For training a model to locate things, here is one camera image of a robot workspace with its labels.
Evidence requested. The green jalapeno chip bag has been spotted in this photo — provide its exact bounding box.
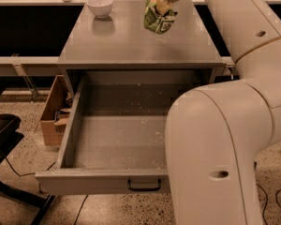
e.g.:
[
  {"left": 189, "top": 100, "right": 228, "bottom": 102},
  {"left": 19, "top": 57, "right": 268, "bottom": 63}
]
[{"left": 143, "top": 0, "right": 177, "bottom": 35}]

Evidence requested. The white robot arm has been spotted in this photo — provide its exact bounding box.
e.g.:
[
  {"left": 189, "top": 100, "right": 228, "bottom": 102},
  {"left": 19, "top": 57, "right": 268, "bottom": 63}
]
[{"left": 165, "top": 0, "right": 281, "bottom": 225}]

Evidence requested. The grey cabinet counter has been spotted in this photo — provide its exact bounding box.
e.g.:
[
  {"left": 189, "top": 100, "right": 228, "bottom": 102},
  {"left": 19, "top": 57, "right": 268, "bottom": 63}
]
[{"left": 58, "top": 0, "right": 224, "bottom": 93}]

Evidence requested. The grey open top drawer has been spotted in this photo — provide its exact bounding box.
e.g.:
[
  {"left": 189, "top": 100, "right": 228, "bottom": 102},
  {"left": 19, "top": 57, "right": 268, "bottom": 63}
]
[{"left": 36, "top": 69, "right": 197, "bottom": 195}]

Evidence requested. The white ceramic bowl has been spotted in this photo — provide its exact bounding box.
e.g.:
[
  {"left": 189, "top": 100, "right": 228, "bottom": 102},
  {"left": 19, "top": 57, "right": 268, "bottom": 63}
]
[{"left": 86, "top": 0, "right": 113, "bottom": 18}]

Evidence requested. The brown cardboard box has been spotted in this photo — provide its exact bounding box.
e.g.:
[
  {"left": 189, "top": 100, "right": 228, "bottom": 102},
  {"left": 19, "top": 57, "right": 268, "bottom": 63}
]
[{"left": 40, "top": 75, "right": 72, "bottom": 145}]

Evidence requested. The grey wall rail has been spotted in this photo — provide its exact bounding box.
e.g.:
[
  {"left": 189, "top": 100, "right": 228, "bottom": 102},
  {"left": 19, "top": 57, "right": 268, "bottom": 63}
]
[{"left": 0, "top": 56, "right": 237, "bottom": 76}]

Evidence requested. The black drawer handle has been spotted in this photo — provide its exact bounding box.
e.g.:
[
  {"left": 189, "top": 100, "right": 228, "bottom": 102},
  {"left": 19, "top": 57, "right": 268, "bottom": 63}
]
[{"left": 127, "top": 179, "right": 162, "bottom": 192}]

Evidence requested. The black power cable right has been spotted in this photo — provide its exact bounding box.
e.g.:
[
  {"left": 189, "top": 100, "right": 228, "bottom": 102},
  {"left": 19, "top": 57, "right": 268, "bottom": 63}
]
[{"left": 254, "top": 161, "right": 270, "bottom": 225}]

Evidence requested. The black chair frame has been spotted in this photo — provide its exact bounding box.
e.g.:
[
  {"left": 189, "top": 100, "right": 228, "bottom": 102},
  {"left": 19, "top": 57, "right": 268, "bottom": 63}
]
[{"left": 0, "top": 86, "right": 54, "bottom": 225}]

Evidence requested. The black floor cable left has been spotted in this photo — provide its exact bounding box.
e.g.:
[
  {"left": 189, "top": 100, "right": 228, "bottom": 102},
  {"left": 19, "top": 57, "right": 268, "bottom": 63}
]
[{"left": 4, "top": 157, "right": 57, "bottom": 178}]

